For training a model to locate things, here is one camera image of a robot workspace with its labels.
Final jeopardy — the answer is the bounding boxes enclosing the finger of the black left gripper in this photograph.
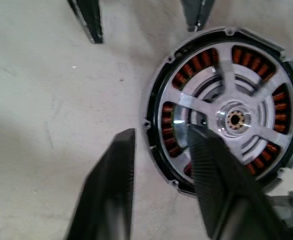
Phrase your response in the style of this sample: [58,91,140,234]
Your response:
[180,0,215,33]
[66,0,104,45]

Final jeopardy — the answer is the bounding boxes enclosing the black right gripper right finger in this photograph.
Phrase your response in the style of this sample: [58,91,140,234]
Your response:
[186,124,291,240]

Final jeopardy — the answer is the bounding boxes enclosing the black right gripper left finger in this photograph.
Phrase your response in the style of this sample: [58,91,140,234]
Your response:
[65,127,137,240]

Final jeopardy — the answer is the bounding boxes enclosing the silver motor housing copper coils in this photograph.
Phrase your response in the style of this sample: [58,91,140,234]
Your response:
[143,24,293,196]

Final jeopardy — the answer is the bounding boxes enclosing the black rotor silver spokes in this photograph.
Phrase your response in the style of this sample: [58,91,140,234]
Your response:
[147,29,293,193]

